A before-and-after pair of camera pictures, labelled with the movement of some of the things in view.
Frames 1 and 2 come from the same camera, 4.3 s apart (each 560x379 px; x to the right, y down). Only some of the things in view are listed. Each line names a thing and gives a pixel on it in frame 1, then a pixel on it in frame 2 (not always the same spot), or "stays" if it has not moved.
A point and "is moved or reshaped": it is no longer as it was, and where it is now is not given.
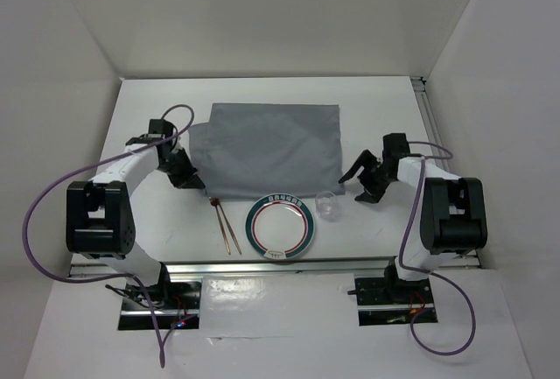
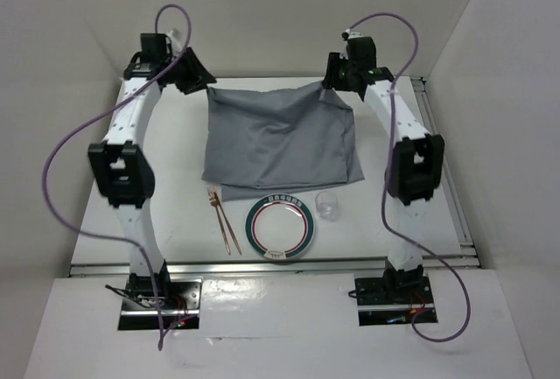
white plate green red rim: (279, 226) stays
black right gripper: (373, 193) to (331, 80)
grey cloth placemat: (250, 150) is moved or reshaped
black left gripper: (193, 182) to (196, 73)
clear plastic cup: (325, 204) stays
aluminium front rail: (282, 270) stays
